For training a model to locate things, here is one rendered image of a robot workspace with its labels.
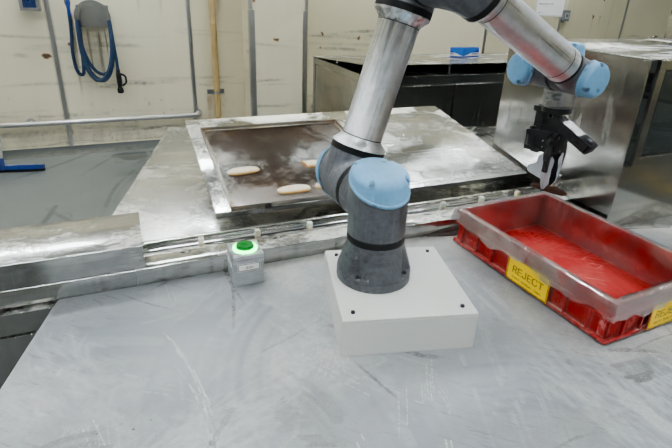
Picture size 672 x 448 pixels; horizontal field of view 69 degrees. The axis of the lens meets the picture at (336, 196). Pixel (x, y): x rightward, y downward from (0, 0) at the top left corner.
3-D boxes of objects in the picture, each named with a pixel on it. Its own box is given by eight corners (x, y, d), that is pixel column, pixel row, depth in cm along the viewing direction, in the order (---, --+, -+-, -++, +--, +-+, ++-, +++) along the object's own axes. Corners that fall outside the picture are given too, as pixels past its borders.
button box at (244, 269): (232, 301, 109) (230, 258, 105) (225, 283, 116) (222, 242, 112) (268, 294, 112) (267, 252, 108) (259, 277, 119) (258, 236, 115)
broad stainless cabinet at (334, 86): (360, 217, 336) (369, 65, 297) (308, 168, 424) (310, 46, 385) (569, 186, 407) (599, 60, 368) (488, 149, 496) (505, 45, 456)
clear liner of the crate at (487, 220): (605, 350, 92) (619, 307, 89) (446, 238, 133) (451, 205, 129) (710, 309, 106) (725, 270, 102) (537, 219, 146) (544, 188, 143)
